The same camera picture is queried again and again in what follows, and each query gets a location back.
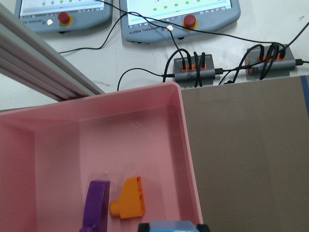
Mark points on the aluminium frame post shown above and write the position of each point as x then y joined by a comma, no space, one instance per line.
28,59

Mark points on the purple toy block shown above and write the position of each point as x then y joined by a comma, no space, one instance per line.
95,217

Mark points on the grey usb hub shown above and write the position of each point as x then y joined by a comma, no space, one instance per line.
280,66
188,76

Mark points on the grey teach pendant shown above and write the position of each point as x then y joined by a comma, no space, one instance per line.
45,16
151,21

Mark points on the small blue toy block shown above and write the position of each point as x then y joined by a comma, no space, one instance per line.
172,226

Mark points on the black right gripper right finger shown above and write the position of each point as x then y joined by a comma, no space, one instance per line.
203,228

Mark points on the orange toy block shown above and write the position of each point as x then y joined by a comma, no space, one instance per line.
130,203

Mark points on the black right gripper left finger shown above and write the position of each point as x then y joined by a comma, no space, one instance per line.
144,227

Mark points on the pink plastic box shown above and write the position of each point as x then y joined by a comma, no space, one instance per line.
50,154

